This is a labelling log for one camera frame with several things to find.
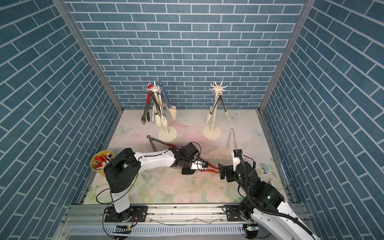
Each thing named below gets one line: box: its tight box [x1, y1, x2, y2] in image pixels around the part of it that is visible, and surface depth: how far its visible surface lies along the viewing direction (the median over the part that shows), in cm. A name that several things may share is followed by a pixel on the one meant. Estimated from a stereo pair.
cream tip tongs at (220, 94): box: [206, 91, 229, 125], surface depth 80 cm
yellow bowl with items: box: [90, 150, 115, 178], surface depth 82 cm
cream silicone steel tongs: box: [158, 93, 168, 129], surface depth 82 cm
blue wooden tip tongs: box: [158, 80, 177, 120], surface depth 88 cm
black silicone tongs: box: [149, 90, 164, 118], surface depth 80 cm
